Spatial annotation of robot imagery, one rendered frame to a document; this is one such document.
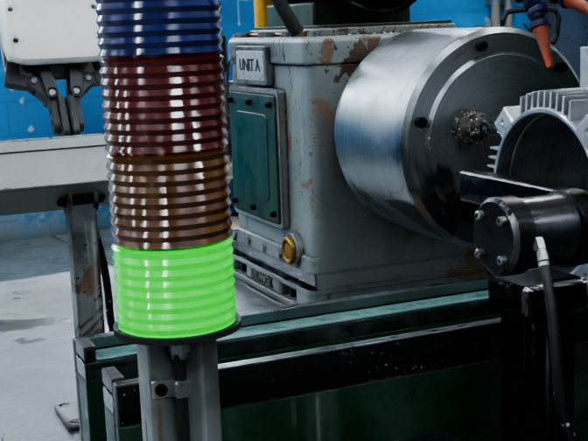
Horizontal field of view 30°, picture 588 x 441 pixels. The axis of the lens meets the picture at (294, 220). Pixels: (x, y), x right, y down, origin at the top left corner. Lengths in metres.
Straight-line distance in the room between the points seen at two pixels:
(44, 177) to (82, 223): 0.06
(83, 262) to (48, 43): 0.22
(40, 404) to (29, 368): 0.13
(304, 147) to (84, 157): 0.41
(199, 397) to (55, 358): 0.78
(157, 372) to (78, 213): 0.54
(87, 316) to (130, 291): 0.56
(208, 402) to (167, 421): 0.02
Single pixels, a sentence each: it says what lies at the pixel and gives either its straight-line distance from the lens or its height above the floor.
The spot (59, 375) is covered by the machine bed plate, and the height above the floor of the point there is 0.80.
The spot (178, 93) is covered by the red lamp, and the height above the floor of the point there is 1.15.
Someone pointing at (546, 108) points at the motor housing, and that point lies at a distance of 1.01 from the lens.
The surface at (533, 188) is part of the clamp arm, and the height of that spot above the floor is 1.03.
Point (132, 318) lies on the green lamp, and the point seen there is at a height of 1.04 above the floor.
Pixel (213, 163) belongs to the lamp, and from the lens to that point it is 0.52.
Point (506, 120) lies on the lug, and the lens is 1.06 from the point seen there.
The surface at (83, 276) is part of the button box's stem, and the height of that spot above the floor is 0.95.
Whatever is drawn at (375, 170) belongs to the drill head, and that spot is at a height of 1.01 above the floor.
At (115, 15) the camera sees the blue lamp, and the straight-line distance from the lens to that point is 0.52.
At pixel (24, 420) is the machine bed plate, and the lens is 1.14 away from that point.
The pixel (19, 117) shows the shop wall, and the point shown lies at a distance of 6.52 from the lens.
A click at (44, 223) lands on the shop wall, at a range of 6.62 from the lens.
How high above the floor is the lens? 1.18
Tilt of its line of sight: 10 degrees down
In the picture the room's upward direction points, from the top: 2 degrees counter-clockwise
